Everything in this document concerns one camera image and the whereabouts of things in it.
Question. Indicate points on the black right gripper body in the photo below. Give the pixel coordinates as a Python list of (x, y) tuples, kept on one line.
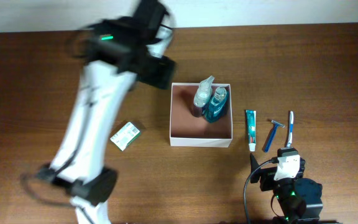
[(268, 178)]

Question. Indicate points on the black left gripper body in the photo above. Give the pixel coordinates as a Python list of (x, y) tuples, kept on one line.
[(159, 73)]

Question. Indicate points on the clear spray bottle dark liquid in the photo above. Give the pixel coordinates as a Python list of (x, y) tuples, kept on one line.
[(202, 97)]

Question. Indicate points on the teal Listerine mouthwash bottle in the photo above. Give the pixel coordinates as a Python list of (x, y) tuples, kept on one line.
[(217, 104)]

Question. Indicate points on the green white Dettol soap box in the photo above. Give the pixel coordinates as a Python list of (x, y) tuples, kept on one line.
[(125, 136)]

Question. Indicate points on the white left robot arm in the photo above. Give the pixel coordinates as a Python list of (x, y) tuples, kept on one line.
[(116, 54)]

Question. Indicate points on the blue disposable razor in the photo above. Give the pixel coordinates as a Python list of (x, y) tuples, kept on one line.
[(271, 137)]

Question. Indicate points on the teal Colgate toothpaste tube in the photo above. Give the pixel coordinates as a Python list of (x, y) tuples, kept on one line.
[(251, 127)]

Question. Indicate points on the white box pink interior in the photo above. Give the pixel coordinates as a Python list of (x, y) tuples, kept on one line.
[(189, 131)]

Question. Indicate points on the blue white toothbrush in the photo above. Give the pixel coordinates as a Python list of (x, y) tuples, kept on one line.
[(290, 129)]

